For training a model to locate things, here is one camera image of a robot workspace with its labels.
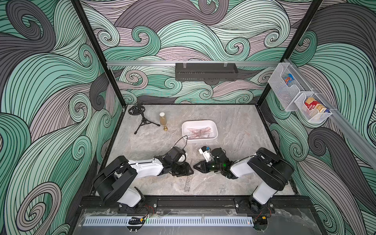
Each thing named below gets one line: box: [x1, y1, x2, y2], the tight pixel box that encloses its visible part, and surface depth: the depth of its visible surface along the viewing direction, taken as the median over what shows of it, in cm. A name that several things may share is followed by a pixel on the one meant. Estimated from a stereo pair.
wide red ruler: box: [188, 126, 212, 140], surface depth 106 cm
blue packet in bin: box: [284, 73, 296, 86], surface depth 85 cm
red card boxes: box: [304, 97, 330, 113], surface depth 67 cm
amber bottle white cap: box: [159, 112, 167, 125], surface depth 105 cm
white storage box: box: [181, 119, 219, 141], surface depth 104 cm
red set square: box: [187, 126, 212, 136], surface depth 106 cm
